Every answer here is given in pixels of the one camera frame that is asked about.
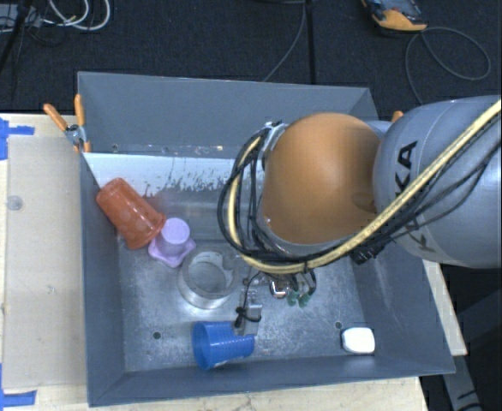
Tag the orange plastic cup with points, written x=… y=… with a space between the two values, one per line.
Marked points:
x=129 y=212

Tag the grey metal bin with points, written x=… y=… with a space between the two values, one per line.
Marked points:
x=157 y=298

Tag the blue plastic cup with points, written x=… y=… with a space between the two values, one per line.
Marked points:
x=219 y=344

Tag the white rounded block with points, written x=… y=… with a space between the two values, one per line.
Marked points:
x=358 y=341

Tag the lilac plastic cup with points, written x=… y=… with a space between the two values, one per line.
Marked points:
x=173 y=240

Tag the clear plastic cup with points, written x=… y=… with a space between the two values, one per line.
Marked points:
x=206 y=278

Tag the pale flat board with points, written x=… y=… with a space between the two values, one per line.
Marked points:
x=41 y=263

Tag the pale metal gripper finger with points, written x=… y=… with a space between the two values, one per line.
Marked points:
x=248 y=296
x=252 y=315

